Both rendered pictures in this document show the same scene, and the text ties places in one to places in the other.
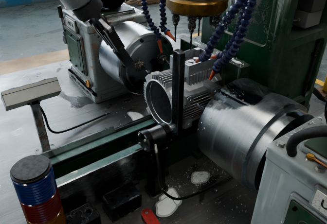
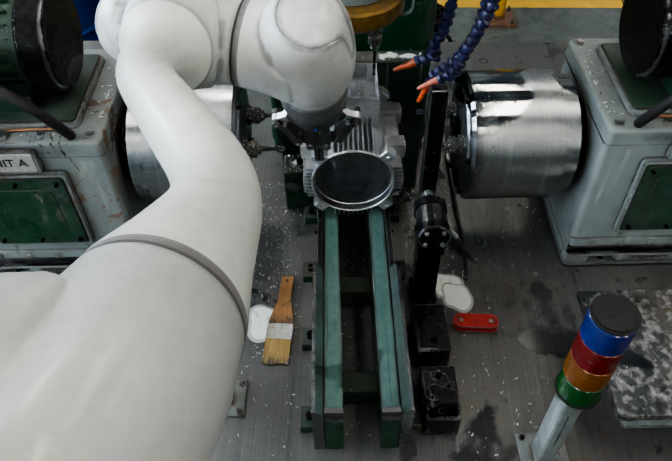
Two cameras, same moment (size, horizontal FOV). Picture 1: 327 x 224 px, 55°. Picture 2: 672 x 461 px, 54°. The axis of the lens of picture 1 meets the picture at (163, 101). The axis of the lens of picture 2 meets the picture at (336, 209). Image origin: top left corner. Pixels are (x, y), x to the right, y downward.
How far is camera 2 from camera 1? 91 cm
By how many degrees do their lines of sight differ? 44
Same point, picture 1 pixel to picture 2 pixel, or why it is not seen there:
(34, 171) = (628, 310)
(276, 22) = not seen: outside the picture
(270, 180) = (611, 165)
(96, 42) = (113, 161)
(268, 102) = (540, 87)
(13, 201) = not seen: outside the picture
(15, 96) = not seen: hidden behind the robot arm
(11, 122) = not seen: hidden behind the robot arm
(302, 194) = (653, 154)
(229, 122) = (524, 137)
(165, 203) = (451, 294)
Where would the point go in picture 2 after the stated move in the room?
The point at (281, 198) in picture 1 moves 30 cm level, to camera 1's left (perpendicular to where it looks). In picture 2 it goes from (626, 174) to (565, 285)
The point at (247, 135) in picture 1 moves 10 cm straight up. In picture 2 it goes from (556, 137) to (570, 91)
